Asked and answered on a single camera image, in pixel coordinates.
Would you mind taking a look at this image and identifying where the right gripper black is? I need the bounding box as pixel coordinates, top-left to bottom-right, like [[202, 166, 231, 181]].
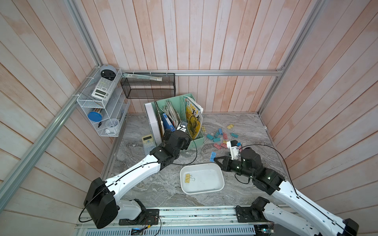
[[214, 156, 255, 181]]

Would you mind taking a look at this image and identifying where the white plastic storage tray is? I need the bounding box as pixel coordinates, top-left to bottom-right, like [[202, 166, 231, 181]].
[[180, 163, 225, 195]]

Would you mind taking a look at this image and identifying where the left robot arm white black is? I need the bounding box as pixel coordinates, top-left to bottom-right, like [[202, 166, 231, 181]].
[[84, 129, 192, 229]]

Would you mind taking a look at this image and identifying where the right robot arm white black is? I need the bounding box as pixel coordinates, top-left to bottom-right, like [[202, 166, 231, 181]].
[[210, 146, 359, 236]]

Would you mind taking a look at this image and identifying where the white binder box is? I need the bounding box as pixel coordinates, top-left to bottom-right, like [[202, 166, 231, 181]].
[[144, 102, 162, 146]]

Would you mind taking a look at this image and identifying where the yellow art magazine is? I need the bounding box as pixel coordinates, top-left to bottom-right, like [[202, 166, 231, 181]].
[[184, 95, 203, 140]]

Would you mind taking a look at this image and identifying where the blue file folder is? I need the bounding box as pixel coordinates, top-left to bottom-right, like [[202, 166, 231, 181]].
[[162, 113, 176, 132]]

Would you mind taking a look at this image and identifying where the small desk calculator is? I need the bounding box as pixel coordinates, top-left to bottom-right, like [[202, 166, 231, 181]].
[[142, 134, 156, 155]]

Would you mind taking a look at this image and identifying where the stack of papers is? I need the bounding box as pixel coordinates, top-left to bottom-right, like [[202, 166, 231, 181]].
[[161, 100, 181, 128]]

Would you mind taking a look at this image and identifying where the ruler on basket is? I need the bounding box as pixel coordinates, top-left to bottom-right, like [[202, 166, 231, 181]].
[[122, 73, 162, 81]]

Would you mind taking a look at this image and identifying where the white tape dispenser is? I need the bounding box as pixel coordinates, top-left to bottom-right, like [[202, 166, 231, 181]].
[[105, 118, 120, 135]]

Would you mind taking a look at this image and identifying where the blue lid jar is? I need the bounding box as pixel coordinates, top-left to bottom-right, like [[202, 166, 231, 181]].
[[87, 108, 103, 123]]

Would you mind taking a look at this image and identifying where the white calculator on shelf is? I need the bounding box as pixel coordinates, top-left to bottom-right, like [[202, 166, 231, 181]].
[[91, 77, 116, 101]]

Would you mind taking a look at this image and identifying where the grey round clock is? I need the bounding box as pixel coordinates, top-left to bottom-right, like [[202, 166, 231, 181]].
[[100, 65, 117, 81]]

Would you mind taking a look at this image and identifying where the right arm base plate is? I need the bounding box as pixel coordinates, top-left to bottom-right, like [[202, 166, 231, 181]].
[[234, 206, 274, 224]]

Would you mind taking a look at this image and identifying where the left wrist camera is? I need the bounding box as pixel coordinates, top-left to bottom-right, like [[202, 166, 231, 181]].
[[177, 121, 188, 133]]

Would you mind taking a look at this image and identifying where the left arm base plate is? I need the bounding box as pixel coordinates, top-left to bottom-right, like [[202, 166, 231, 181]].
[[119, 208, 159, 226]]

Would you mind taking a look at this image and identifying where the black mesh wall basket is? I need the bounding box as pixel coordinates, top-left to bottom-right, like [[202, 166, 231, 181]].
[[121, 72, 176, 100]]

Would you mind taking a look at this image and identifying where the white wire wall shelf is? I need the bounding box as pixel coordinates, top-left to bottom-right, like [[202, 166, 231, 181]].
[[77, 67, 130, 137]]

